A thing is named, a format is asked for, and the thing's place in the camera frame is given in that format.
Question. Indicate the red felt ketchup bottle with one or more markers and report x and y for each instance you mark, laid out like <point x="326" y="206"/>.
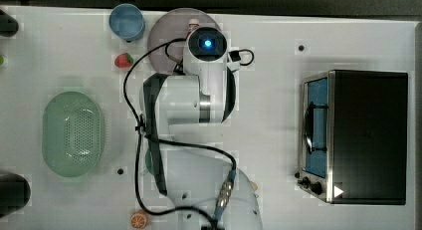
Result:
<point x="192" y="26"/>

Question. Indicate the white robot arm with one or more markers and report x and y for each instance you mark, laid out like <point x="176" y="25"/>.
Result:
<point x="209" y="193"/>

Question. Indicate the grey round plate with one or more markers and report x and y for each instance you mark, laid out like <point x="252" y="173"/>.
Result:
<point x="173" y="24"/>

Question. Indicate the green mug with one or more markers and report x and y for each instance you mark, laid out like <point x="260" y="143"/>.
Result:
<point x="148" y="164"/>

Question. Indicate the toy peeled banana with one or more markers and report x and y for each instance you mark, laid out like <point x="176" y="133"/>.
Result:
<point x="254" y="186"/>

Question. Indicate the toy strawberry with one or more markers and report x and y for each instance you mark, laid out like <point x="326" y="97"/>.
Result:
<point x="123" y="60"/>

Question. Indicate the blue cup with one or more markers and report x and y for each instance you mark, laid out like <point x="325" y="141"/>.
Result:
<point x="127" y="22"/>

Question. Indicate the toy orange slice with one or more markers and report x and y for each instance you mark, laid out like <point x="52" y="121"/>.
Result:
<point x="139" y="220"/>

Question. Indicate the green perforated colander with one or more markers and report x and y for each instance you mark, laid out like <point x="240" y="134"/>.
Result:
<point x="73" y="134"/>

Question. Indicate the black toaster oven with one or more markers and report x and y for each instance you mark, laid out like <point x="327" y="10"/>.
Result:
<point x="354" y="137"/>

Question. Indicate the green toy pepper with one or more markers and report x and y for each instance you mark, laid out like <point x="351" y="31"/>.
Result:
<point x="2" y="60"/>

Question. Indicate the black cylinder post lower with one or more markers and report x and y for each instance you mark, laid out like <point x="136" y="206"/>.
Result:
<point x="15" y="193"/>

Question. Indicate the black cylinder post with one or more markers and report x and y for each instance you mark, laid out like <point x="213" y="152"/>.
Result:
<point x="8" y="25"/>
<point x="15" y="193"/>

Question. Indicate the black cylinder post upper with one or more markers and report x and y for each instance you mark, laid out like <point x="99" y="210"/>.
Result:
<point x="8" y="25"/>

